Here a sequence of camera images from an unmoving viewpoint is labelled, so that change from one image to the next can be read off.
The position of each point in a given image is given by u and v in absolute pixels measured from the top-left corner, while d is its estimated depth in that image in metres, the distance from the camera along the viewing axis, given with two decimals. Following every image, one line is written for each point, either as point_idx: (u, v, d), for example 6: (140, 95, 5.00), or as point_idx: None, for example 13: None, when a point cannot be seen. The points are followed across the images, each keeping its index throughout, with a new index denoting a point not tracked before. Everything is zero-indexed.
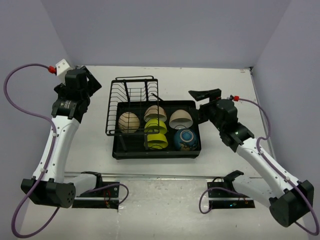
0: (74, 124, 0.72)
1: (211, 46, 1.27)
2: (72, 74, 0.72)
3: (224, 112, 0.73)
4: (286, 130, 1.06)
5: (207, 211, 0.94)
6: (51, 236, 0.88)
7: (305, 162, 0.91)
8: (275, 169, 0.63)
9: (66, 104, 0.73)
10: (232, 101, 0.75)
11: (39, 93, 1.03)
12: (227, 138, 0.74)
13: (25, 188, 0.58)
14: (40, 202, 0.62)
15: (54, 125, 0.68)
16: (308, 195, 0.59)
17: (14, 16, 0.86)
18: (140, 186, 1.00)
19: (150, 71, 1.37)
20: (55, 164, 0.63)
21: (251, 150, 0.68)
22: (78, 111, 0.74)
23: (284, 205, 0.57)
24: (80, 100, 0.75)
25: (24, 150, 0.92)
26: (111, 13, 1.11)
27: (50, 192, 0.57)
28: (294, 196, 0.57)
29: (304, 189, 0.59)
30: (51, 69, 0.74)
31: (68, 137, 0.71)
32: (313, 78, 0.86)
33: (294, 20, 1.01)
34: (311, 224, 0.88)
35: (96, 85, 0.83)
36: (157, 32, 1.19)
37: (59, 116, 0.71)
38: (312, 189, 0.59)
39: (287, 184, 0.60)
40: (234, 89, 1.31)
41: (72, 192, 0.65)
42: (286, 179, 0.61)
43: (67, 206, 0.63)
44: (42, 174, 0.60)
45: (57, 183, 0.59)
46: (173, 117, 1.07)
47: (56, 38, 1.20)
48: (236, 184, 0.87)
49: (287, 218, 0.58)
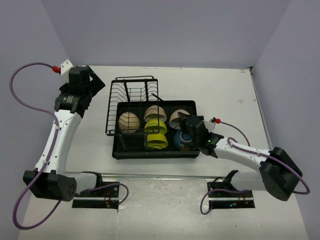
0: (77, 118, 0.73)
1: (211, 45, 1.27)
2: (75, 70, 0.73)
3: (194, 128, 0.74)
4: (286, 130, 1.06)
5: (207, 212, 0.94)
6: (50, 236, 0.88)
7: (305, 163, 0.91)
8: (247, 151, 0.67)
9: (68, 99, 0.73)
10: (197, 115, 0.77)
11: (40, 92, 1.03)
12: (205, 149, 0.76)
13: (27, 180, 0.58)
14: (41, 195, 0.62)
15: (56, 118, 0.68)
16: (284, 159, 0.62)
17: (14, 16, 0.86)
18: (140, 186, 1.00)
19: (150, 71, 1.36)
20: (57, 156, 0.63)
21: (224, 147, 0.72)
22: (80, 105, 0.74)
23: (268, 177, 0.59)
24: (82, 95, 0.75)
25: (25, 150, 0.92)
26: (111, 13, 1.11)
27: (52, 183, 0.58)
28: (271, 165, 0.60)
29: (278, 155, 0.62)
30: (54, 68, 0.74)
31: (71, 130, 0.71)
32: (314, 78, 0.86)
33: (295, 19, 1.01)
34: (310, 223, 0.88)
35: (99, 84, 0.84)
36: (157, 31, 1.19)
37: (61, 110, 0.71)
38: (284, 153, 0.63)
39: (261, 157, 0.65)
40: (234, 89, 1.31)
41: (73, 186, 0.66)
42: (258, 154, 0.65)
43: (67, 199, 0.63)
44: (44, 166, 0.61)
45: (59, 175, 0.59)
46: (172, 117, 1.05)
47: (56, 38, 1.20)
48: (236, 183, 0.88)
49: (280, 188, 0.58)
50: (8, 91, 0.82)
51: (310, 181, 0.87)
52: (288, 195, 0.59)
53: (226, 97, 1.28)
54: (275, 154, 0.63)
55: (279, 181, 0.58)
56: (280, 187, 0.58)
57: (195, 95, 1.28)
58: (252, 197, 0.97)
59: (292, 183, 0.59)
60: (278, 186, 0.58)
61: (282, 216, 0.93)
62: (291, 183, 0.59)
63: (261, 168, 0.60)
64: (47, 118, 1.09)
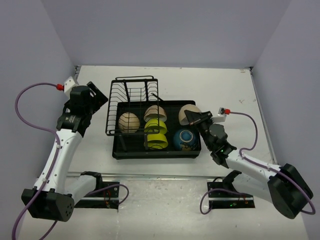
0: (78, 136, 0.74)
1: (211, 45, 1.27)
2: (75, 91, 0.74)
3: (214, 136, 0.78)
4: (286, 130, 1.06)
5: (207, 212, 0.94)
6: (50, 236, 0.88)
7: (305, 163, 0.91)
8: (257, 164, 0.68)
9: (70, 119, 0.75)
10: (221, 125, 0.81)
11: (40, 92, 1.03)
12: (217, 158, 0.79)
13: (25, 199, 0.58)
14: (38, 215, 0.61)
15: (57, 137, 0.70)
16: (293, 176, 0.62)
17: (14, 16, 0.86)
18: (140, 186, 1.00)
19: (150, 71, 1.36)
20: (56, 175, 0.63)
21: (235, 158, 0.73)
22: (81, 125, 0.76)
23: (276, 192, 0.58)
24: (84, 115, 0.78)
25: (26, 150, 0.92)
26: (111, 13, 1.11)
27: (51, 202, 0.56)
28: (280, 181, 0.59)
29: (289, 172, 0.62)
30: (58, 87, 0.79)
31: (72, 149, 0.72)
32: (313, 79, 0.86)
33: (295, 19, 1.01)
34: (310, 224, 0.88)
35: (102, 99, 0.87)
36: (157, 31, 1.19)
37: (63, 130, 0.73)
38: (296, 170, 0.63)
39: (273, 172, 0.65)
40: (233, 89, 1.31)
41: (71, 205, 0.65)
42: (268, 168, 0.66)
43: (64, 219, 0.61)
44: (43, 184, 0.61)
45: (58, 194, 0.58)
46: (181, 117, 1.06)
47: (56, 38, 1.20)
48: (237, 184, 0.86)
49: (287, 206, 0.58)
50: (8, 91, 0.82)
51: (310, 181, 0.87)
52: (294, 213, 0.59)
53: (226, 97, 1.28)
54: (287, 170, 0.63)
55: (287, 199, 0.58)
56: (288, 204, 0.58)
57: (195, 95, 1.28)
58: (252, 197, 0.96)
59: (299, 201, 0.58)
60: (287, 204, 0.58)
61: (282, 216, 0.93)
62: (300, 201, 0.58)
63: (270, 183, 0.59)
64: (47, 118, 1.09)
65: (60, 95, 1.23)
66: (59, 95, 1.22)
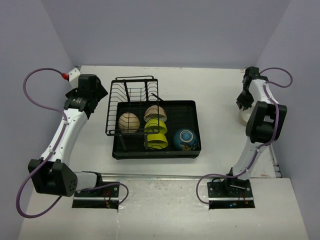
0: (84, 117, 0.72)
1: (211, 45, 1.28)
2: (83, 77, 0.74)
3: (247, 71, 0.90)
4: (285, 130, 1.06)
5: (203, 202, 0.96)
6: (50, 237, 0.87)
7: (307, 163, 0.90)
8: (265, 93, 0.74)
9: (77, 101, 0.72)
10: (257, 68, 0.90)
11: (39, 91, 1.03)
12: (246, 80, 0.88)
13: (31, 170, 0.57)
14: (42, 190, 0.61)
15: (64, 115, 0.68)
16: (280, 116, 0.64)
17: (14, 15, 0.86)
18: (140, 186, 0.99)
19: (150, 71, 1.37)
20: (63, 147, 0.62)
21: (257, 82, 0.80)
22: (88, 107, 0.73)
23: (255, 110, 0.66)
24: (90, 98, 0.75)
25: (25, 149, 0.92)
26: (111, 14, 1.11)
27: (56, 172, 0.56)
28: (266, 106, 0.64)
29: (280, 110, 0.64)
30: (63, 75, 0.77)
31: (78, 126, 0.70)
32: (312, 79, 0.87)
33: (295, 20, 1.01)
34: (311, 225, 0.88)
35: (103, 92, 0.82)
36: (157, 32, 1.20)
37: (70, 109, 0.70)
38: (285, 114, 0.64)
39: (270, 102, 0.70)
40: (233, 89, 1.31)
41: (74, 181, 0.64)
42: (269, 98, 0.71)
43: (67, 195, 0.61)
44: (50, 155, 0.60)
45: (64, 165, 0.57)
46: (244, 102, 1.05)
47: (57, 38, 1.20)
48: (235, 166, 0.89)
49: (252, 125, 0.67)
50: (8, 91, 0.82)
51: (312, 180, 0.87)
52: (253, 135, 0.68)
53: (226, 97, 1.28)
54: (279, 106, 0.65)
55: (256, 121, 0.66)
56: (254, 124, 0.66)
57: (194, 95, 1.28)
58: (252, 197, 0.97)
59: (262, 131, 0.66)
60: (253, 123, 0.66)
61: (282, 216, 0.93)
62: (263, 131, 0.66)
63: (257, 103, 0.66)
64: (47, 117, 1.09)
65: (60, 95, 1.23)
66: (59, 95, 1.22)
